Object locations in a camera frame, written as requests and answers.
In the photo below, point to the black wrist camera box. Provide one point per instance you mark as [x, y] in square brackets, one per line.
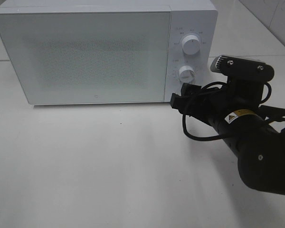
[242, 68]

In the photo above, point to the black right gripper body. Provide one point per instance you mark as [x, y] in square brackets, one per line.
[208, 104]

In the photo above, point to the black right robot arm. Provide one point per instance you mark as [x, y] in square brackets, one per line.
[255, 133]

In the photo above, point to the white microwave oven body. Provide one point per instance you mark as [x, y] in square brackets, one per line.
[197, 17]

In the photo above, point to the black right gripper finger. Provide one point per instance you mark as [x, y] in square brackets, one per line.
[176, 101]

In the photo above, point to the white dial knob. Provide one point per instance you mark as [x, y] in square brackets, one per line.
[186, 74]
[191, 44]

